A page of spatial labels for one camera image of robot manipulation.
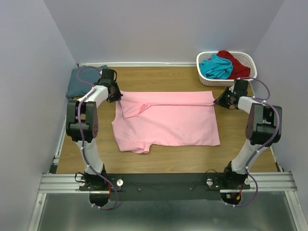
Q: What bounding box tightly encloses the pink t shirt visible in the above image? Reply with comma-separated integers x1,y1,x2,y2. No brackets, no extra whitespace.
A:
112,91,220,154

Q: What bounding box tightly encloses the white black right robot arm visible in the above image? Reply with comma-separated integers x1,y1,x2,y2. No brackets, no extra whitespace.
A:
214,77,282,189

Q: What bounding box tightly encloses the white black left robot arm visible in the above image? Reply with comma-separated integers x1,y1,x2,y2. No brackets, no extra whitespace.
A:
66,66,123,191

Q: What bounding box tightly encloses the dark red t shirt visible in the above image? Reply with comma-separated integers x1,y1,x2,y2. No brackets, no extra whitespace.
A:
217,51,251,79

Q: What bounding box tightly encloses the white plastic laundry basket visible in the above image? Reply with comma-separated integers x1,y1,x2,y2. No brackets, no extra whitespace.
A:
196,51,257,87

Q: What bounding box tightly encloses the turquoise t shirt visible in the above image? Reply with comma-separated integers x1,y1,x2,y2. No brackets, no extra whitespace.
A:
199,54,233,79

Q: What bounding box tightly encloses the folded grey-blue t shirt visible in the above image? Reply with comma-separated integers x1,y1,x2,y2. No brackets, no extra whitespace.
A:
66,65,108,99

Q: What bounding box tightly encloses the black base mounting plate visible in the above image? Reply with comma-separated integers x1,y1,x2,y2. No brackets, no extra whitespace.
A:
75,171,250,206

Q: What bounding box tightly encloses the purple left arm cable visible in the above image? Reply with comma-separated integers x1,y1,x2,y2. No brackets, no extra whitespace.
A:
76,66,119,211

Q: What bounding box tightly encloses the aluminium frame rail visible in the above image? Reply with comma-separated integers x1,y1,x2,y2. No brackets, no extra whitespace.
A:
29,172,308,231

